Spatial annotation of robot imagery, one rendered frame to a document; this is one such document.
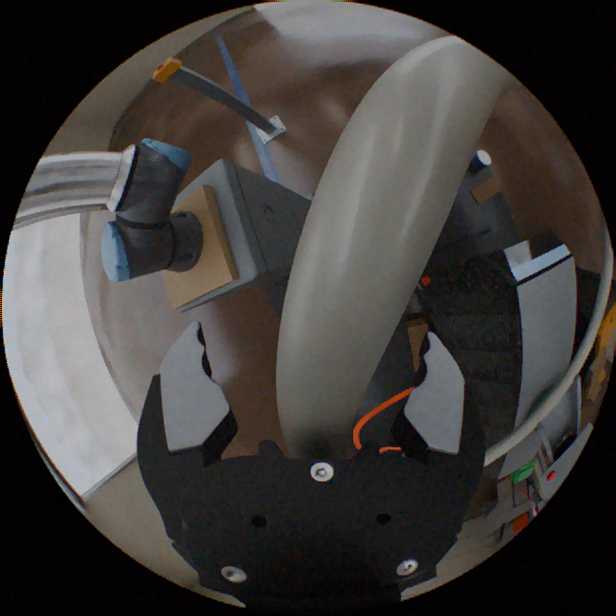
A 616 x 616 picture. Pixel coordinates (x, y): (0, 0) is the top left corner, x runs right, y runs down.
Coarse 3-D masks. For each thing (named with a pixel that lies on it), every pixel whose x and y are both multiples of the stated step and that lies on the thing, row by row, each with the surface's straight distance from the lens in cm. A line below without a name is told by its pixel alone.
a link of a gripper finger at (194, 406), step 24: (192, 336) 12; (168, 360) 11; (192, 360) 10; (168, 384) 9; (192, 384) 9; (216, 384) 9; (168, 408) 9; (192, 408) 8; (216, 408) 8; (168, 432) 8; (192, 432) 8; (216, 432) 8; (216, 456) 9
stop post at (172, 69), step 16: (176, 64) 118; (160, 80) 120; (176, 80) 124; (192, 80) 126; (208, 80) 132; (208, 96) 134; (224, 96) 138; (240, 112) 150; (256, 112) 157; (272, 128) 173
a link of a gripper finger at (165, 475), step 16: (160, 384) 10; (160, 400) 9; (144, 416) 9; (160, 416) 9; (144, 432) 8; (160, 432) 8; (144, 448) 8; (160, 448) 8; (144, 464) 8; (160, 464) 8; (176, 464) 7; (192, 464) 7; (208, 464) 8; (144, 480) 8; (160, 480) 7; (176, 480) 7; (160, 496) 7; (176, 496) 7; (160, 512) 7; (176, 512) 7; (176, 528) 7
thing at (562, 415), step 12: (564, 372) 48; (576, 384) 47; (564, 396) 55; (576, 396) 53; (564, 408) 60; (576, 408) 60; (552, 420) 58; (564, 420) 67; (576, 420) 68; (540, 432) 46; (552, 432) 65; (564, 432) 76; (576, 432) 77; (552, 444) 75; (552, 456) 72
